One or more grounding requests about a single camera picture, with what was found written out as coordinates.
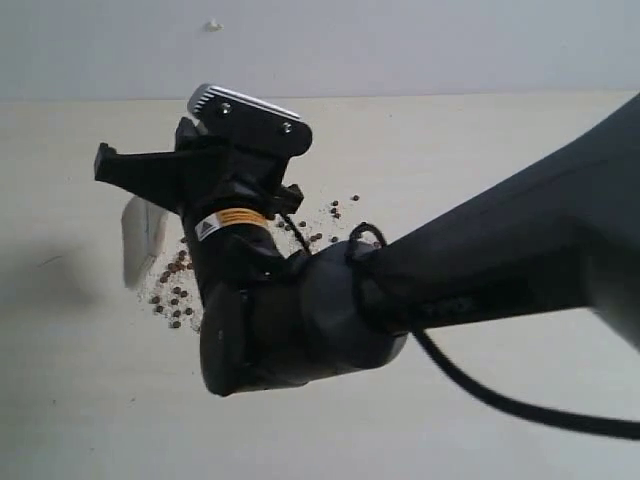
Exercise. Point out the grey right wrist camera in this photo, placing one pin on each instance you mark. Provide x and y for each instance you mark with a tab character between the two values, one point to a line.
249	122

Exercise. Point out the wooden paint brush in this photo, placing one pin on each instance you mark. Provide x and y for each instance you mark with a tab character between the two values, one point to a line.
143	227

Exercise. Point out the red beans and white grains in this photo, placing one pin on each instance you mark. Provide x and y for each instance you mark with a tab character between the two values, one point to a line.
170	287

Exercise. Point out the small white wall blob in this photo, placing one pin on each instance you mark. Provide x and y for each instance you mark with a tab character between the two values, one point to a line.
213	26

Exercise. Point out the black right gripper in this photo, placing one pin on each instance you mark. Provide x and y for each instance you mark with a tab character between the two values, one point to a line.
216	188

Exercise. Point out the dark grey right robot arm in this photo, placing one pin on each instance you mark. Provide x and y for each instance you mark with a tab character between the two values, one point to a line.
561	234

